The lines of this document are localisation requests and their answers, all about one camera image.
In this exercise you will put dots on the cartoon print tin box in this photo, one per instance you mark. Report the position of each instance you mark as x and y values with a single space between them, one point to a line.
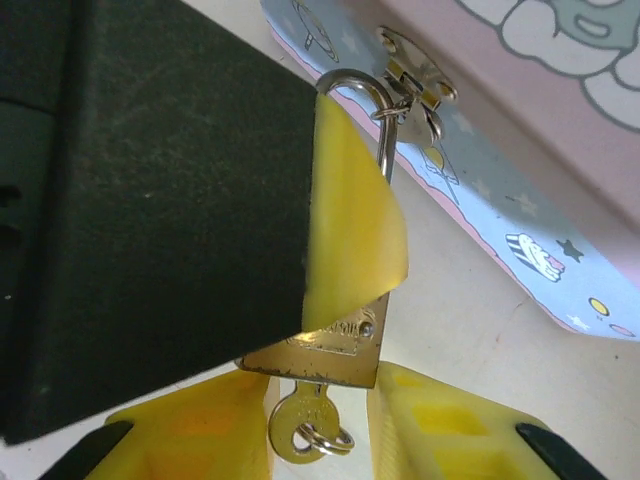
525 125

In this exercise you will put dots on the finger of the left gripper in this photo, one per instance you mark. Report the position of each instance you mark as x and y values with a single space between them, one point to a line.
175 200

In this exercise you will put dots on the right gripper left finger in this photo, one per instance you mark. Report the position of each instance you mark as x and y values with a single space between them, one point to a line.
190 435

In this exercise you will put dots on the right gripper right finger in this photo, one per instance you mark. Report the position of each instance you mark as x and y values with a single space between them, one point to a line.
450 430

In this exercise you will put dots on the small brass padlock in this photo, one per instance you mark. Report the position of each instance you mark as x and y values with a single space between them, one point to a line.
345 367

